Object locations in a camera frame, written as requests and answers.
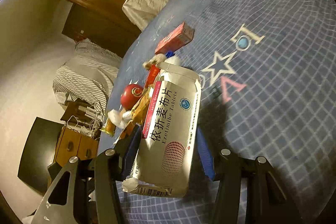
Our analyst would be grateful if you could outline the white medicine box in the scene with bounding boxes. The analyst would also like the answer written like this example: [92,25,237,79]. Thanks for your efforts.
[122,61,202,198]

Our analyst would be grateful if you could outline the dark wooden door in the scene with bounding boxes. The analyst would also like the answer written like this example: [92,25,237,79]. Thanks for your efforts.
[62,1,140,58]

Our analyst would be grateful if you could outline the wooden dresser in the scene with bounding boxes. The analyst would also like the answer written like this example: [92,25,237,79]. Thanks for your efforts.
[51,124,100,167]

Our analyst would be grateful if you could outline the paper bags with white handles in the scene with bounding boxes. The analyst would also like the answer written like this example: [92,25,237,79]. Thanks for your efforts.
[60,99,101,139]

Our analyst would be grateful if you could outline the beige plush toy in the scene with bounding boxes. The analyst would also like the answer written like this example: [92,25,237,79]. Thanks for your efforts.
[143,53,182,69]

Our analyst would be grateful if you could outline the black television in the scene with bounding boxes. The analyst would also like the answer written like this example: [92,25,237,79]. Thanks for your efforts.
[18,116,65,193]

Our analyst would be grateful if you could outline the white rolled face mask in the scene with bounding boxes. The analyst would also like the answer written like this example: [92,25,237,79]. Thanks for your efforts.
[108,108,133,131]

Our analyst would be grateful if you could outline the striped grey cloth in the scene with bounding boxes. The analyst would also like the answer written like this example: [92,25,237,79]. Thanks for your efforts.
[52,39,122,119]

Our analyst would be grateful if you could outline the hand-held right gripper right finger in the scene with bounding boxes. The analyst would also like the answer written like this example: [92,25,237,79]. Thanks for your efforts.
[196,126,303,224]

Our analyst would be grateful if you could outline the orange snack packet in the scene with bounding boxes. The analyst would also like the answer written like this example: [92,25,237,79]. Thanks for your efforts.
[100,85,156,137]

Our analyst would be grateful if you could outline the red cardboard box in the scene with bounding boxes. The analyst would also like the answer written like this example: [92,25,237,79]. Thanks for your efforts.
[154,22,195,55]

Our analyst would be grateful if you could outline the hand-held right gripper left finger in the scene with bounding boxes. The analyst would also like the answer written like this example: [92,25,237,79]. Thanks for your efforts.
[31,126,143,224]

